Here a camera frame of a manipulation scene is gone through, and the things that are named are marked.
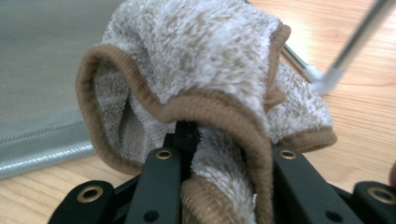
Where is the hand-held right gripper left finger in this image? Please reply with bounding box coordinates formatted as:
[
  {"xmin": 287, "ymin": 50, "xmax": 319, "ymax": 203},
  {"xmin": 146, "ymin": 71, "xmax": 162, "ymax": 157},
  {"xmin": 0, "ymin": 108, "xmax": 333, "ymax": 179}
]
[{"xmin": 124, "ymin": 120, "xmax": 201, "ymax": 224}]

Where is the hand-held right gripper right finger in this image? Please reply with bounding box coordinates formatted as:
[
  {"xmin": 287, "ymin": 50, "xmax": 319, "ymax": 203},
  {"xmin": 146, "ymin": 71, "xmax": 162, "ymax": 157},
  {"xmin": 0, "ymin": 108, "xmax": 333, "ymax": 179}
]
[{"xmin": 271, "ymin": 147, "xmax": 364, "ymax": 224}]

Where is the beige fluffy cloth brown trim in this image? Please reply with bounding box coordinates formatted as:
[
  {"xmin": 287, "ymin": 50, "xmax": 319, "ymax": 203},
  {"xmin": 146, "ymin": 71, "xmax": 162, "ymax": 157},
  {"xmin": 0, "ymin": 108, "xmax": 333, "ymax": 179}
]
[{"xmin": 75, "ymin": 0, "xmax": 338, "ymax": 224}]

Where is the silver two-tier shelf rack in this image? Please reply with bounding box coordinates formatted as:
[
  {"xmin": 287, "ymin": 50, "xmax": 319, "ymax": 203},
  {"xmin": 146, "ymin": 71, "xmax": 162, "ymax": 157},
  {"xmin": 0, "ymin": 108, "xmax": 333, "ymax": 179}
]
[{"xmin": 0, "ymin": 0, "xmax": 396, "ymax": 180}]

